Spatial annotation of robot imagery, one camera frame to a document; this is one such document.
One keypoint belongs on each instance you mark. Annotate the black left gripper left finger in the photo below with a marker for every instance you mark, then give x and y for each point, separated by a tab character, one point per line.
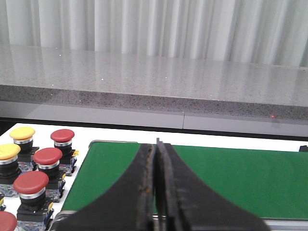
113	190

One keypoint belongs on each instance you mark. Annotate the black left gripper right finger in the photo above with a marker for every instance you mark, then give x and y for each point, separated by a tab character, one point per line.
186	203

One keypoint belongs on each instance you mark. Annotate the red push button middle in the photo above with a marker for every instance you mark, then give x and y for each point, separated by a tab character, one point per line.
48	161

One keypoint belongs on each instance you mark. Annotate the red push button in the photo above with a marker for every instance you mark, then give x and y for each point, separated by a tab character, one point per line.
48	161
35	211
62	139

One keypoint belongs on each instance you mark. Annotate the red push button far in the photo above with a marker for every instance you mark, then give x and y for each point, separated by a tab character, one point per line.
62	139

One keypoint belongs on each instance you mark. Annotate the red push button near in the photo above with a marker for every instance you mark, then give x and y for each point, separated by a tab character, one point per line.
35	211

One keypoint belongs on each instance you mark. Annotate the red push button corner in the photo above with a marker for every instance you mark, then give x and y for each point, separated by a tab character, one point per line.
8	221

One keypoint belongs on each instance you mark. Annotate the yellow push button near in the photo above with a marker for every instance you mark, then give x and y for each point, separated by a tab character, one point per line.
9	168

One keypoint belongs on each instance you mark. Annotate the yellow push button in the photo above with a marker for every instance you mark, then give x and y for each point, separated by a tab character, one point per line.
23	137
9	168

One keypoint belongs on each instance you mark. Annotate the yellow push button far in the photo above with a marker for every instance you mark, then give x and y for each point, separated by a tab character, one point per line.
23	137

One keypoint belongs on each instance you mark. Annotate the small black sensor block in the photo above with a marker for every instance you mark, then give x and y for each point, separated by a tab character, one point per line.
303	148

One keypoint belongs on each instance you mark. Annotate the grey granite counter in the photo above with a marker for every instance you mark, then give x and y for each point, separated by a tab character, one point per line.
72	86

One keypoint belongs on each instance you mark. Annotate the white pleated curtain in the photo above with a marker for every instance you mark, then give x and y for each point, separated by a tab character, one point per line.
248	31

